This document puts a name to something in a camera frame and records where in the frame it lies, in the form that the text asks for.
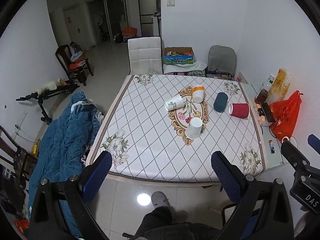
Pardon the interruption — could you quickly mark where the white paper cup green text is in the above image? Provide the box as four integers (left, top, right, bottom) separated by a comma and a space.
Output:
164, 94, 184, 112

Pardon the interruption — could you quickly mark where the dark teal paper cup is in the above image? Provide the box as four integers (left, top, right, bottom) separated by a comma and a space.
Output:
213, 92, 228, 113

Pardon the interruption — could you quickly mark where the orange and white paper cup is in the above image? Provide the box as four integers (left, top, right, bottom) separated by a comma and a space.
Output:
191, 86, 205, 103

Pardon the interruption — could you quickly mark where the floral diamond pattern tablecloth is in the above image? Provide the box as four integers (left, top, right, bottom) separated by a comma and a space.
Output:
86, 75, 266, 183

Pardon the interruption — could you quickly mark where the grey cushioned chair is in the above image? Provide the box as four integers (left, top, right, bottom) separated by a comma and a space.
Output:
205, 45, 236, 80

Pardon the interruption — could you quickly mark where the brown glass jar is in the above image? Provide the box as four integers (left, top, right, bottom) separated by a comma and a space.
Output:
254, 89, 268, 104

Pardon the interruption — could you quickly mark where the yellow snack bag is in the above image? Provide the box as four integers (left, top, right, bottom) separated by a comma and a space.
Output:
266, 68, 290, 104

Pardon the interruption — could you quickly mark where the white padded chair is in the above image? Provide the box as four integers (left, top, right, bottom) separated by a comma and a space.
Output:
127, 36, 163, 75

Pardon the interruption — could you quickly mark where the red ribbed paper cup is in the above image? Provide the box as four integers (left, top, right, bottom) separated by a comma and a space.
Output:
229, 103, 250, 119

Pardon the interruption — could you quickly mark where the black tripod stand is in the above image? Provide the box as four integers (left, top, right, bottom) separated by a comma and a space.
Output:
16, 79, 80, 125

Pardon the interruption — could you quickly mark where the cardboard box with items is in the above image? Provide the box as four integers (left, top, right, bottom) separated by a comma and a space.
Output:
163, 47, 194, 65

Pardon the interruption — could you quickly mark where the dark wooden chair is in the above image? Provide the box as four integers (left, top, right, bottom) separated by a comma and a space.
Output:
1, 127, 38, 190
55, 44, 94, 86

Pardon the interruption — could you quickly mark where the blue quilted blanket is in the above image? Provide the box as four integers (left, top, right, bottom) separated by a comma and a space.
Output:
26, 90, 105, 238

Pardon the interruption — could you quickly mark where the white wall switch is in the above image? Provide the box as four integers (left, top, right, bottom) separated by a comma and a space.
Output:
167, 0, 175, 7

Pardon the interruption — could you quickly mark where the grey slipper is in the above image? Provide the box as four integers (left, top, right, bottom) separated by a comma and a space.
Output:
151, 191, 170, 208

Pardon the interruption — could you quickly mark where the orange plastic bag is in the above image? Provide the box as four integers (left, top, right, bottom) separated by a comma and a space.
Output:
269, 90, 303, 141

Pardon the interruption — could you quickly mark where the dark wooden chair near left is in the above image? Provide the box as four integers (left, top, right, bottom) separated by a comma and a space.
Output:
1, 127, 38, 190

